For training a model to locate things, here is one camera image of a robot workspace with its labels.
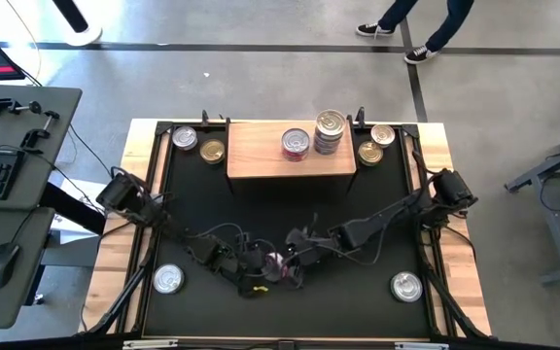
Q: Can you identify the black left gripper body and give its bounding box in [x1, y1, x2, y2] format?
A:
[235, 247, 269, 293]

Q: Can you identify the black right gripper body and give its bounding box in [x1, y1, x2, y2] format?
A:
[287, 226, 333, 267]

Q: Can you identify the green label silver lid can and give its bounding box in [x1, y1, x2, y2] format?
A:
[390, 270, 424, 303]
[152, 262, 186, 296]

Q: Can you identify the green label gold lid can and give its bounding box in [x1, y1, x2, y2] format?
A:
[357, 140, 385, 167]
[198, 138, 227, 165]

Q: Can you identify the wooden shelf with black legs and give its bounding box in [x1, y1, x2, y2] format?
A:
[225, 116, 359, 195]

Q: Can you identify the silver lid seafood can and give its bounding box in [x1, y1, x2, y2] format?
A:
[369, 123, 397, 148]

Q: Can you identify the black table mat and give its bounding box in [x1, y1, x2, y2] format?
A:
[143, 123, 431, 339]

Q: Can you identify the white paper sheet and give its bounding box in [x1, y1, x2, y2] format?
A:
[49, 178, 116, 244]

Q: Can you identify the black desk leg bar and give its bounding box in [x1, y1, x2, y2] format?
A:
[39, 182, 107, 235]

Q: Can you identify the grey desk top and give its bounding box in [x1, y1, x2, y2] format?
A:
[0, 207, 56, 331]
[0, 83, 84, 211]

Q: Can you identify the black computer mouse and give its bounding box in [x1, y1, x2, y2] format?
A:
[0, 241, 21, 291]

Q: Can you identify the person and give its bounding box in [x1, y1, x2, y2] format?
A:
[355, 0, 475, 66]

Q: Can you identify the white round stand base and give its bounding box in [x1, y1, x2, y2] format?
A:
[49, 0, 104, 48]

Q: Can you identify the black stand pole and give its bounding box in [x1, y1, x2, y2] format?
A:
[52, 0, 90, 34]

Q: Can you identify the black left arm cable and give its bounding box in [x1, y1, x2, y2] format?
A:
[109, 166, 248, 247]

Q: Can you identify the silver frame bracket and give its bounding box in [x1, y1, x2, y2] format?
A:
[122, 338, 179, 350]
[394, 341, 450, 350]

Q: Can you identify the black aluminium table frame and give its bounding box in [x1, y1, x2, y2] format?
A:
[78, 105, 494, 341]

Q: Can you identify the black floor cable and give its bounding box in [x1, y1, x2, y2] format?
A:
[15, 65, 116, 179]

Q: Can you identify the yellow floor cable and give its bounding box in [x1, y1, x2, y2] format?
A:
[3, 0, 43, 83]

